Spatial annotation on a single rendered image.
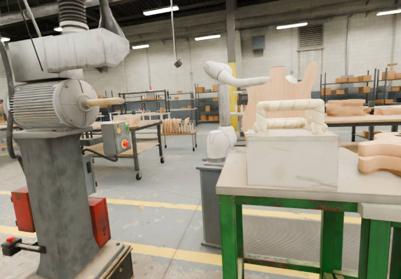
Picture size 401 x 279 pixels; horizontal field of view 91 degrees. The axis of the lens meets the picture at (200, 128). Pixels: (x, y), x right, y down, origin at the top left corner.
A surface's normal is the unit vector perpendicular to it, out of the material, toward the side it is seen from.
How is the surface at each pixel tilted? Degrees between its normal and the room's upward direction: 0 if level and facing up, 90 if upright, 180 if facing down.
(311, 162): 90
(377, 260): 90
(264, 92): 90
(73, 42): 90
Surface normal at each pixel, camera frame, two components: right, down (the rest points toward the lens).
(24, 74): -0.24, 0.14
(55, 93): -0.25, -0.19
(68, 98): 0.92, -0.04
